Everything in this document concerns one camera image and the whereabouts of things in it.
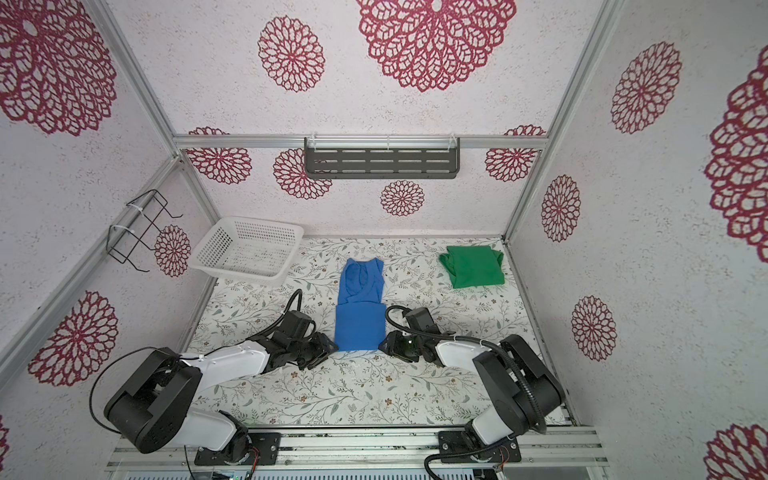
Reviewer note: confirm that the blue tank top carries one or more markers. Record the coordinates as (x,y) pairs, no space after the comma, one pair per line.
(360,323)

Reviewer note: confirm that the green tank top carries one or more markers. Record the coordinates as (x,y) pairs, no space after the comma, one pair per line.
(473,266)

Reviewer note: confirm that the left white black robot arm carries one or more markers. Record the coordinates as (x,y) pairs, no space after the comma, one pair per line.
(153,409)

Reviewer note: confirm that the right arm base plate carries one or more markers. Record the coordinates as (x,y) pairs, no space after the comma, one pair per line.
(463,447)

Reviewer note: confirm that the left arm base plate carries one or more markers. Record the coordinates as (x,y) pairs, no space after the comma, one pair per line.
(258,448)

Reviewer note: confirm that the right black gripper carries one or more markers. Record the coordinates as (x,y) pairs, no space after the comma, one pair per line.
(393,347)

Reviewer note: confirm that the black wire wall rack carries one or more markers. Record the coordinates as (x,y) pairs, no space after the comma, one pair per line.
(123,239)

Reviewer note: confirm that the grey metal wall shelf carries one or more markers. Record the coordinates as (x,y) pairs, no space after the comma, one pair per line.
(382,161)

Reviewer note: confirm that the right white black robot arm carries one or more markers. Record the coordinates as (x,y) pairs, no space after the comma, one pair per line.
(521,389)

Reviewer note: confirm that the white plastic basket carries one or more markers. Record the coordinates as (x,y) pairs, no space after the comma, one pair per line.
(248,250)

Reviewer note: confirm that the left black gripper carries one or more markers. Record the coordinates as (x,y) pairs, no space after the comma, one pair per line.
(324,349)

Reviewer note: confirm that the aluminium front rail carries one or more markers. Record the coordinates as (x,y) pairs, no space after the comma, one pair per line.
(386,447)

